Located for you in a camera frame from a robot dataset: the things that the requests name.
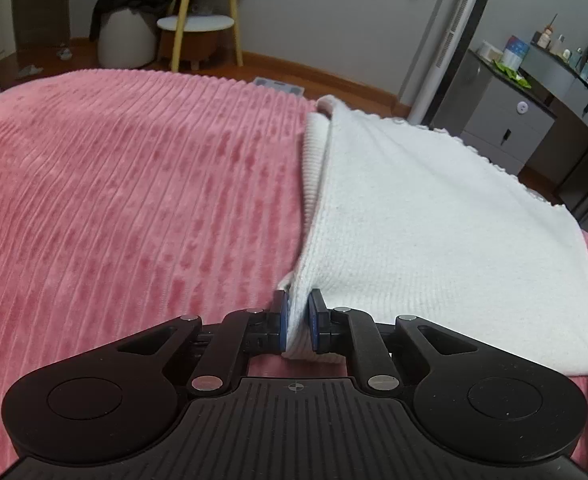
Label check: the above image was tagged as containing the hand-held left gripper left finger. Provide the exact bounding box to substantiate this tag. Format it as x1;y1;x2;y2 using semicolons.
118;290;293;395

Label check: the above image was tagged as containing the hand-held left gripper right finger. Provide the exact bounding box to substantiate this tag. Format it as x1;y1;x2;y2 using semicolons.
307;287;480;392

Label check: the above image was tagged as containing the white ribbed knit sweater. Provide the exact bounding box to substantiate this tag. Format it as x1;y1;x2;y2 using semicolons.
280;94;588;377

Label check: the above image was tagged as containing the pink ribbed plush blanket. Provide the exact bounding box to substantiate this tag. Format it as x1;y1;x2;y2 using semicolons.
0;67;588;480

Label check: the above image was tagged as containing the bathroom scale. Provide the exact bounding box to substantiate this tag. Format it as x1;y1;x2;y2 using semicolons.
252;76;306;97

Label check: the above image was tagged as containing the grey cabinet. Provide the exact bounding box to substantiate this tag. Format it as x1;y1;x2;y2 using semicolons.
458;49;558;177

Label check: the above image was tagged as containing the yellow-legged side table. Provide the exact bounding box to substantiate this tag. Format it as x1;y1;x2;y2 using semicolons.
156;0;245;72

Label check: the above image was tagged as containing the green packet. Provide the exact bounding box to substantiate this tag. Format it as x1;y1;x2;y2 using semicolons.
493;60;531;89

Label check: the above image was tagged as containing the white tower fan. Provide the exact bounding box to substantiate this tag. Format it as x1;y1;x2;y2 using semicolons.
406;0;500;127

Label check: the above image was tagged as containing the white box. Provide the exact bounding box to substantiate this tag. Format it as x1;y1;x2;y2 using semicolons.
476;41;504;64

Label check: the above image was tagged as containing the white round pouf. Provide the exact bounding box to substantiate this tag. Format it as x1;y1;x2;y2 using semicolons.
96;7;157;68

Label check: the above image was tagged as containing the blue box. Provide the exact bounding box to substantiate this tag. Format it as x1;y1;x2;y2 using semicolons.
501;35;531;72

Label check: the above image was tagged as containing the grey dressing table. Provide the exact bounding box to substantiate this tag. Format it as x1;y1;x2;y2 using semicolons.
521;42;588;227

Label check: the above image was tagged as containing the reed diffuser bottle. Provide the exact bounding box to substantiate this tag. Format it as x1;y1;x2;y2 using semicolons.
531;12;560;51

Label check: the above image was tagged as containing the dark brown door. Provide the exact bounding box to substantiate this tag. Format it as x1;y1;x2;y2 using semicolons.
12;0;70;51

